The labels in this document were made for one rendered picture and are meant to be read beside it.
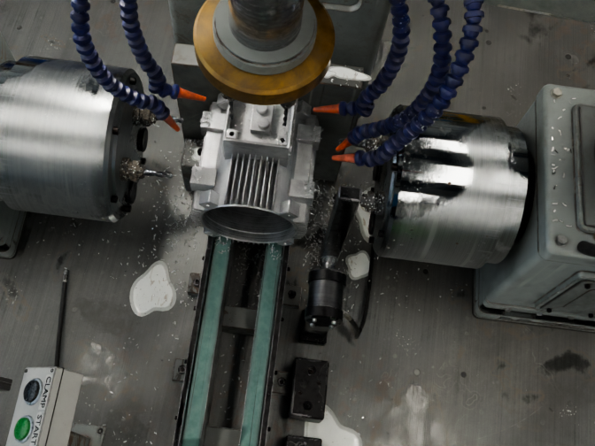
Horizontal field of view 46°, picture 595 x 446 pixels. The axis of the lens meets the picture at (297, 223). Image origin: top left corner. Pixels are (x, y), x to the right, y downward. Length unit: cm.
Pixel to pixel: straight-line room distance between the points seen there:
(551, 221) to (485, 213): 9
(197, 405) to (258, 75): 55
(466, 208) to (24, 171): 65
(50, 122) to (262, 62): 36
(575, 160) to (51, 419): 83
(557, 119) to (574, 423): 56
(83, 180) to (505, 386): 82
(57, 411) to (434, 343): 68
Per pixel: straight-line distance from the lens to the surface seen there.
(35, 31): 165
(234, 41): 89
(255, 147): 106
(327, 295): 108
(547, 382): 140
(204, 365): 118
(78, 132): 107
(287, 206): 107
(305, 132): 115
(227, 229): 120
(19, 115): 110
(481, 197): 107
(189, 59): 113
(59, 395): 104
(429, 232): 107
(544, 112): 116
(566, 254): 107
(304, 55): 89
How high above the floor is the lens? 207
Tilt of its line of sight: 68 degrees down
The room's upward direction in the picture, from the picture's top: 10 degrees clockwise
